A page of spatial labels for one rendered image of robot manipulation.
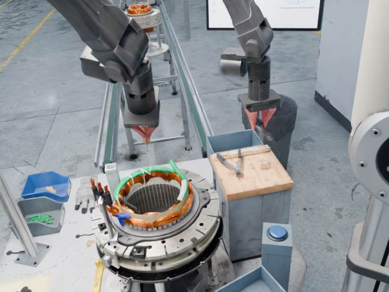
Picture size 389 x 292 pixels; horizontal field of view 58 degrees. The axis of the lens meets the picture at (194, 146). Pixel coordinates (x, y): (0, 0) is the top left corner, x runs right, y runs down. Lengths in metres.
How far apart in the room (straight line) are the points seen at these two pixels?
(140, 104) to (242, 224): 0.52
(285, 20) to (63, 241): 1.28
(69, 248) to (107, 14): 0.93
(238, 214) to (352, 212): 1.61
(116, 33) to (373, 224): 0.50
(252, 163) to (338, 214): 1.52
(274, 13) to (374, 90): 1.29
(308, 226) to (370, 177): 1.90
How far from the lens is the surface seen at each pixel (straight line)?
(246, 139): 1.24
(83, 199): 1.47
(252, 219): 1.05
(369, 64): 0.43
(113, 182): 0.92
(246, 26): 0.86
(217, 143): 1.21
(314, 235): 2.34
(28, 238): 1.30
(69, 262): 1.28
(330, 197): 2.63
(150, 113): 0.70
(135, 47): 0.58
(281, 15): 1.69
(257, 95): 0.93
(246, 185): 0.98
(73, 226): 1.39
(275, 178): 1.01
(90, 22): 0.54
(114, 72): 0.57
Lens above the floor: 1.69
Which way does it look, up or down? 33 degrees down
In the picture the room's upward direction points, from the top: 6 degrees counter-clockwise
